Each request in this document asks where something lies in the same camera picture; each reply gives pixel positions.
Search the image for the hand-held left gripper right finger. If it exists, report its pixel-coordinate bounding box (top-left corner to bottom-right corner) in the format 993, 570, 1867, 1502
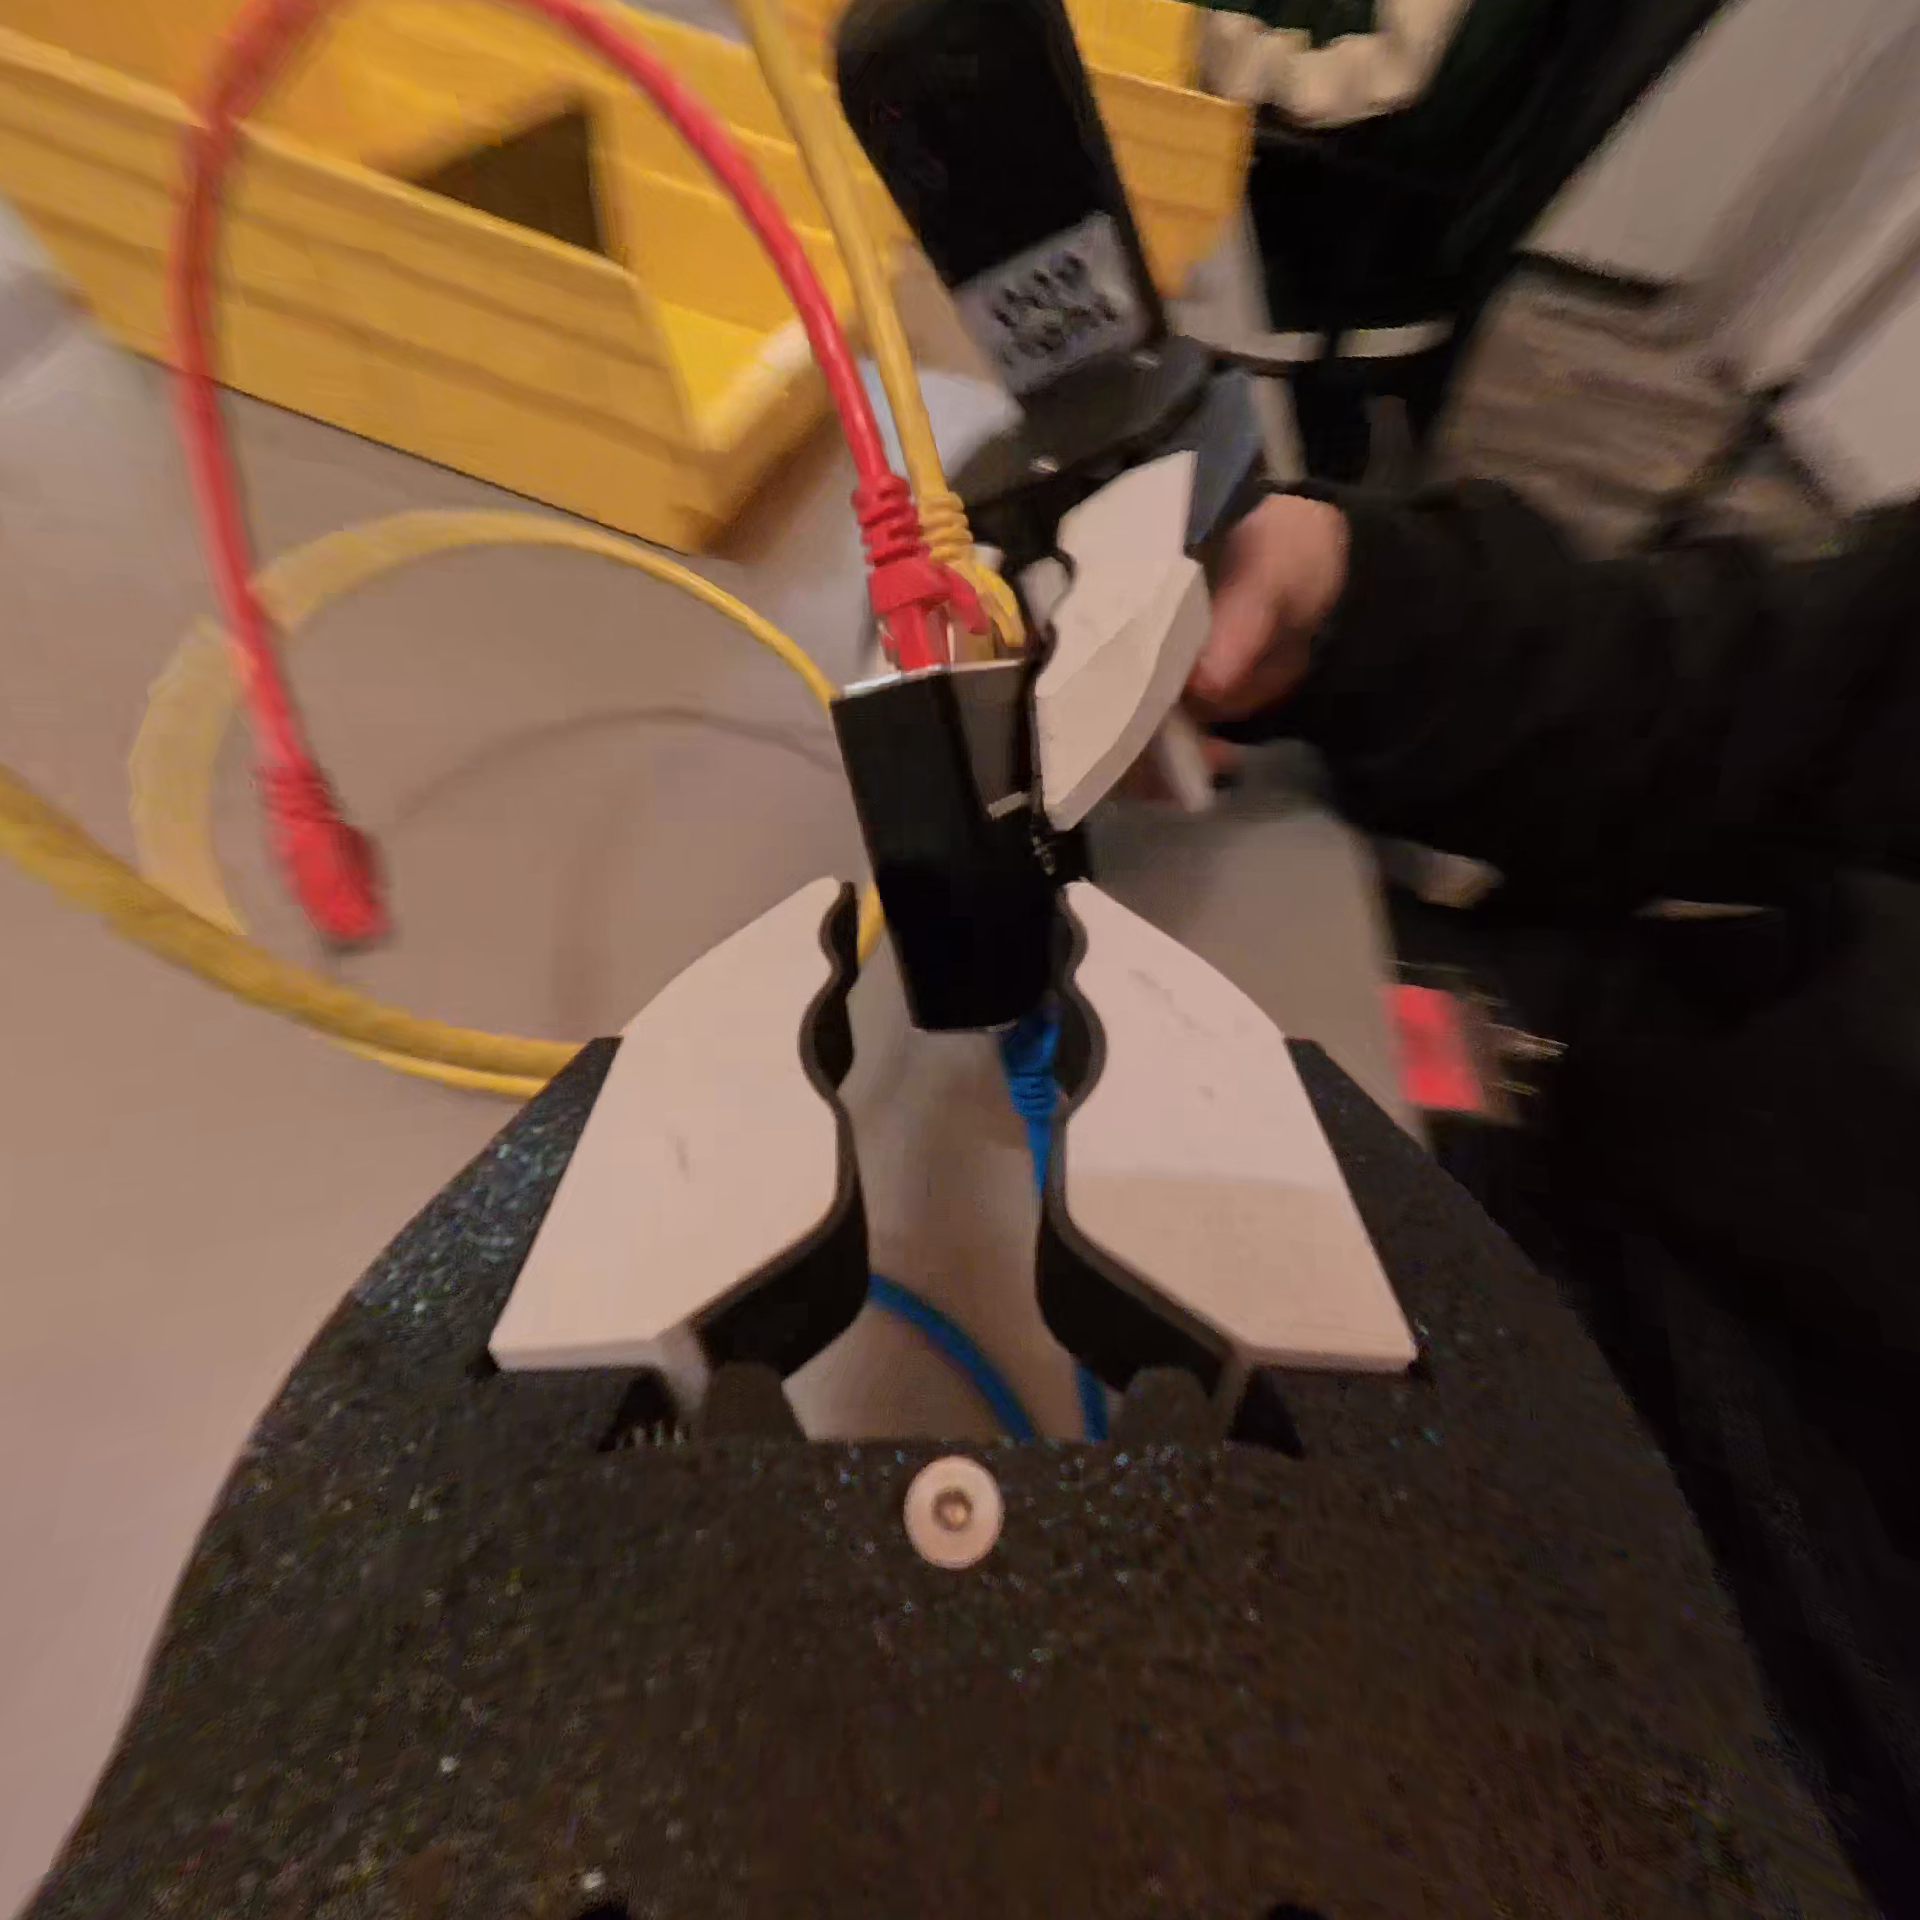
1035, 881, 1417, 1434

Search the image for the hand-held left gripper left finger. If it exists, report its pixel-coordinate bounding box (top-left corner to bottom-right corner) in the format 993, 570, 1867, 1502
490, 878, 870, 1418

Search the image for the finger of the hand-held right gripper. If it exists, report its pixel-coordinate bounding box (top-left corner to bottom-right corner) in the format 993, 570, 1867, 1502
1035, 449, 1212, 833

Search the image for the blue network cable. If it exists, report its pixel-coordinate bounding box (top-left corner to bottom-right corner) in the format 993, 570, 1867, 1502
870, 996, 1112, 1445

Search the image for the black network splitter box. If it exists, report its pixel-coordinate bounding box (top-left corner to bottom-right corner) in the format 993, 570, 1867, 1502
832, 658, 1089, 1032

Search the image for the yellow network cable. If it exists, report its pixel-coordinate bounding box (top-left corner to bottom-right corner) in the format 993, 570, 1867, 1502
0, 0, 1037, 1098

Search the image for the yellow storage bin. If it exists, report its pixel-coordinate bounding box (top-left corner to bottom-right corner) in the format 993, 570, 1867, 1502
0, 0, 1253, 553

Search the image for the red network cable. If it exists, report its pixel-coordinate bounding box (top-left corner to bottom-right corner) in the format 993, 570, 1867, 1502
168, 0, 991, 946

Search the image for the grey desk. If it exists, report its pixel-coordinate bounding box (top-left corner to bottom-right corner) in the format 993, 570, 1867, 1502
0, 210, 1411, 1920

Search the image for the person's right hand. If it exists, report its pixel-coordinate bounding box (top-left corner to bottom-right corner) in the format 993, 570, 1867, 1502
1186, 491, 1351, 722

